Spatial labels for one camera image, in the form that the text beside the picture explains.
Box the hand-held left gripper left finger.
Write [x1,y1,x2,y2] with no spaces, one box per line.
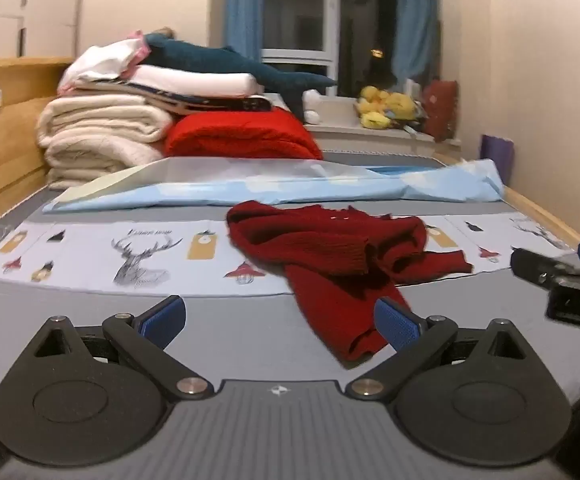
[19,295,216,402]

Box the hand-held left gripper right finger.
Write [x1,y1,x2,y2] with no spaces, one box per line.
[345,297,532,404]

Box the dark red knitted sweater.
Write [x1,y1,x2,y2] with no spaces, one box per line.
[226,200,474,364]

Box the deer printed white sheet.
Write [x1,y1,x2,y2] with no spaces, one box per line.
[0,209,579,297]

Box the light blue bed sheet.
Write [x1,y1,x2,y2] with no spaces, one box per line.
[42,156,506,214]

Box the dark red cushion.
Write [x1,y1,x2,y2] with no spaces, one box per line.
[420,78,459,142]

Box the white window sill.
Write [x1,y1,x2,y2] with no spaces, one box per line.
[304,96,465,157]

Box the folded bright red blanket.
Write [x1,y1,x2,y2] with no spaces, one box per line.
[164,108,325,162]

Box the folded cream blanket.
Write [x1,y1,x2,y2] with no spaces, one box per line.
[36,94,177,191]

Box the yellow plush toy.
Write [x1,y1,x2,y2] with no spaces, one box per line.
[357,85,419,131]

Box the navy striped folded quilt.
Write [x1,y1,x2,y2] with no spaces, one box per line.
[70,81,274,117]

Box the small white plush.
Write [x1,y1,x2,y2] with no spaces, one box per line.
[302,88,327,125]

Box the folded white cloth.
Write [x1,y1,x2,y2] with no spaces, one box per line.
[129,64,267,99]

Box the white cloth with pink trim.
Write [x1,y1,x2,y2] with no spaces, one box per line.
[57,34,152,95]

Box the dark teal shark plush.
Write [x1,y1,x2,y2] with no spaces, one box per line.
[142,33,339,117]

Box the blue curtain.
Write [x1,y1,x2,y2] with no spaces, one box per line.
[391,0,444,87]
[225,0,267,64]

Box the white framed window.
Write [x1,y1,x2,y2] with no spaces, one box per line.
[259,0,402,97]

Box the wooden bed frame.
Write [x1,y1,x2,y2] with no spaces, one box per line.
[0,57,580,249]

